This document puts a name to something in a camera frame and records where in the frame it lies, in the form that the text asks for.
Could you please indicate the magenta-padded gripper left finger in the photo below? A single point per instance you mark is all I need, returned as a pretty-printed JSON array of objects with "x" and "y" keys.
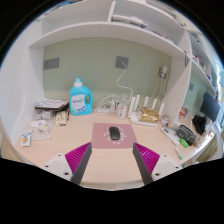
[{"x": 77, "y": 156}]

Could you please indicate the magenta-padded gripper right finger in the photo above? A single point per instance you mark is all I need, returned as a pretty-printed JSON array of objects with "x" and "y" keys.
[{"x": 148, "y": 158}]

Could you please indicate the black computer mouse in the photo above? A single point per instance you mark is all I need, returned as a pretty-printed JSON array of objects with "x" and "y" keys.
[{"x": 114, "y": 133}]

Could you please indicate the pink printed mouse pad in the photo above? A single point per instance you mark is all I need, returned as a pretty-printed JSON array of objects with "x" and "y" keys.
[{"x": 100, "y": 138}]

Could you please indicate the small green pack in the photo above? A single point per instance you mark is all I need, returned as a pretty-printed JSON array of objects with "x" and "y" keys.
[{"x": 184, "y": 142}]

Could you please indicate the small clear jar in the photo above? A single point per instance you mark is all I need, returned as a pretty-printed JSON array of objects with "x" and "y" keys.
[{"x": 165, "y": 120}]

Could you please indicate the pale yellow small box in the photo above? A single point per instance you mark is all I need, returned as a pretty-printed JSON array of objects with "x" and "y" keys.
[{"x": 61, "y": 118}]

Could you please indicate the gold foil bag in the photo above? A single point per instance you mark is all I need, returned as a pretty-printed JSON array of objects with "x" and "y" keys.
[{"x": 149, "y": 115}]

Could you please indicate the white router with antennas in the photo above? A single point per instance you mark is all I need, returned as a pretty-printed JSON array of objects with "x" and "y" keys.
[{"x": 134, "y": 116}]

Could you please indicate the clear plastic bag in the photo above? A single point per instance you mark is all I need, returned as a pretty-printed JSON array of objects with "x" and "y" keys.
[{"x": 41, "y": 128}]

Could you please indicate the grey green-trimmed pencil case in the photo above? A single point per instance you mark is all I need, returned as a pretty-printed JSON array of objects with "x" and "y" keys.
[{"x": 186, "y": 133}]

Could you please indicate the blue detergent bottle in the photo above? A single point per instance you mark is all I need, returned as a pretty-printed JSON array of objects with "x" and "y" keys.
[{"x": 77, "y": 103}]

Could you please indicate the white packet with yellow print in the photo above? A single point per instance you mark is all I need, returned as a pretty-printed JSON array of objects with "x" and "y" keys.
[{"x": 26, "y": 138}]

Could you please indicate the clear plastic bottle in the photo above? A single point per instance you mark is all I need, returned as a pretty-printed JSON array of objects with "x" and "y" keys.
[{"x": 122, "y": 110}]

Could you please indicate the stack of booklets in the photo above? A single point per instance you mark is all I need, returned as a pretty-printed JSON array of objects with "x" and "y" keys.
[{"x": 50, "y": 104}]

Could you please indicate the black cloth bag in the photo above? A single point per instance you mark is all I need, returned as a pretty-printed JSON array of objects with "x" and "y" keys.
[{"x": 199, "y": 124}]

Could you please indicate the black monitor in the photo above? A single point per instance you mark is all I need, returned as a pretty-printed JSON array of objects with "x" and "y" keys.
[{"x": 210, "y": 106}]

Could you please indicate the white shelf unit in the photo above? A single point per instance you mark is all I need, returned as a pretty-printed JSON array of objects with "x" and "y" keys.
[{"x": 100, "y": 31}]

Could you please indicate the white wall charger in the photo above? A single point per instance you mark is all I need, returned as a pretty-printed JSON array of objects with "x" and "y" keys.
[{"x": 163, "y": 71}]

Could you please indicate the grey blank wall plate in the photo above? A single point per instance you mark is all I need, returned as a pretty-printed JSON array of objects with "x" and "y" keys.
[{"x": 51, "y": 63}]

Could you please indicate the grey wall socket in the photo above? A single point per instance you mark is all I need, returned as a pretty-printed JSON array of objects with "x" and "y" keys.
[{"x": 121, "y": 62}]

